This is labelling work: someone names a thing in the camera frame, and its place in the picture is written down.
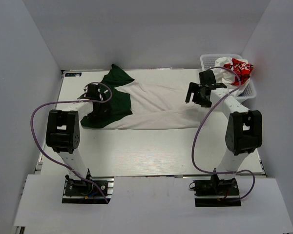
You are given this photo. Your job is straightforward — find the white red print t-shirt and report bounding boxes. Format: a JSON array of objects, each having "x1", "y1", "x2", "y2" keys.
[{"x1": 212, "y1": 57, "x2": 254, "y2": 97}]

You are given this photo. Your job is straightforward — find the white green Charlie Brown t-shirt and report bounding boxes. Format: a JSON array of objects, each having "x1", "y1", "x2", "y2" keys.
[{"x1": 81, "y1": 64, "x2": 206, "y2": 130}]

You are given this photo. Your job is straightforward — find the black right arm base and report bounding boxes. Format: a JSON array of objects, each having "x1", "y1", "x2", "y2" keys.
[{"x1": 189, "y1": 178, "x2": 241, "y2": 208}]

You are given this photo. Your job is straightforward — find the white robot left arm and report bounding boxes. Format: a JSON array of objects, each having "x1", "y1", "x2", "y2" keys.
[{"x1": 46, "y1": 82, "x2": 112, "y2": 195}]

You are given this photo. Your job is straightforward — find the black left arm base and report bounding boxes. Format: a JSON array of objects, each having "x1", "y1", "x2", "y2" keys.
[{"x1": 62, "y1": 172, "x2": 114, "y2": 204}]

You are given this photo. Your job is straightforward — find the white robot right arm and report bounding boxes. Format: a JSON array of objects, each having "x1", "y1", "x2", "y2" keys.
[{"x1": 186, "y1": 68, "x2": 262, "y2": 195}]

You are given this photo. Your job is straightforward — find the white plastic basket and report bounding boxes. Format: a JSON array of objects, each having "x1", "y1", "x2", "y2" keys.
[{"x1": 200, "y1": 54, "x2": 256, "y2": 103}]

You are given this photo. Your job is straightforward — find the blue table label sticker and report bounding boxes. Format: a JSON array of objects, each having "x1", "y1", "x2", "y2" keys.
[{"x1": 64, "y1": 72, "x2": 82, "y2": 77}]

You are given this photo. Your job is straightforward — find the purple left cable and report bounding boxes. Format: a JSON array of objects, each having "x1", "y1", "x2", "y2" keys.
[{"x1": 30, "y1": 81, "x2": 113, "y2": 204}]

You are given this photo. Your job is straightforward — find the purple cable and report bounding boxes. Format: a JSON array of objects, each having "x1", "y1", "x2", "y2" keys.
[
  {"x1": 191, "y1": 66, "x2": 256, "y2": 201},
  {"x1": 30, "y1": 81, "x2": 113, "y2": 204}
]

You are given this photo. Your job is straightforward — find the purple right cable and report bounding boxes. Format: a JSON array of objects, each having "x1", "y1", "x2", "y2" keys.
[{"x1": 191, "y1": 66, "x2": 256, "y2": 201}]

